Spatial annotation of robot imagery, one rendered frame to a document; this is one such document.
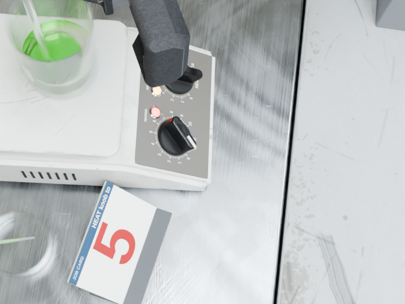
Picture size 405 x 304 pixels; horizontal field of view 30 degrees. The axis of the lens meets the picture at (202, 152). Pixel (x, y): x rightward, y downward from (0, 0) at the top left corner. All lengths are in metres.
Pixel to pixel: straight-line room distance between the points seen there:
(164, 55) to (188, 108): 0.24
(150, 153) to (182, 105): 0.06
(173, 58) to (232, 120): 0.28
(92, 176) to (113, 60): 0.10
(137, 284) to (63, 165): 0.12
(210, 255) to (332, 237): 0.11
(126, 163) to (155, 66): 0.20
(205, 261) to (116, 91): 0.17
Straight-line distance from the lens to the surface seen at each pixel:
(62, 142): 0.61
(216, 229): 0.68
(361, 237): 0.70
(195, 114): 0.67
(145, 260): 0.67
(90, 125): 0.61
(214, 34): 0.74
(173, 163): 0.64
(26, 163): 0.63
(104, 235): 0.64
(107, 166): 0.62
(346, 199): 0.70
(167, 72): 0.45
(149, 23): 0.42
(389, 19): 0.76
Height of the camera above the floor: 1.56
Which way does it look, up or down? 72 degrees down
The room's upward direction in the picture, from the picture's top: 11 degrees clockwise
